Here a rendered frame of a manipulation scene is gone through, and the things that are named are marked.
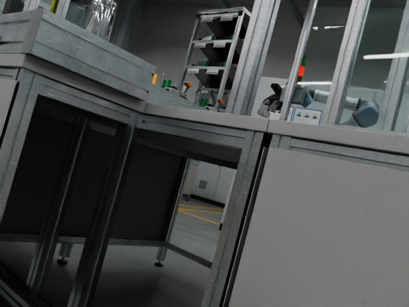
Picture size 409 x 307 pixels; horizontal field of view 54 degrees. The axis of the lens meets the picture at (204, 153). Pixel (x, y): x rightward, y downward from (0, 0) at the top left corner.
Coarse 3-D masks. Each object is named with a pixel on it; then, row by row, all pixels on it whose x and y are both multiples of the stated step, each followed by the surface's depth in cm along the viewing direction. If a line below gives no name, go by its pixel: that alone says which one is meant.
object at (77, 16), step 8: (0, 0) 232; (40, 0) 204; (48, 0) 207; (72, 0) 217; (80, 0) 221; (88, 0) 224; (0, 8) 230; (40, 8) 205; (48, 8) 208; (72, 8) 218; (80, 8) 221; (88, 8) 225; (72, 16) 219; (80, 16) 222; (80, 24) 223
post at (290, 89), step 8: (312, 0) 201; (312, 8) 200; (304, 24) 201; (304, 32) 200; (304, 40) 199; (296, 56) 200; (296, 64) 199; (296, 72) 198; (288, 88) 199; (288, 96) 198; (288, 104) 198
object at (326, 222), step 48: (288, 144) 82; (336, 144) 77; (384, 144) 70; (288, 192) 79; (336, 192) 74; (384, 192) 68; (288, 240) 77; (336, 240) 72; (384, 240) 67; (240, 288) 82; (288, 288) 75; (336, 288) 70; (384, 288) 65
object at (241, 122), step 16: (144, 112) 112; (160, 112) 108; (176, 112) 104; (192, 112) 100; (208, 112) 97; (240, 128) 90; (256, 128) 87; (176, 144) 232; (192, 144) 192; (208, 144) 165
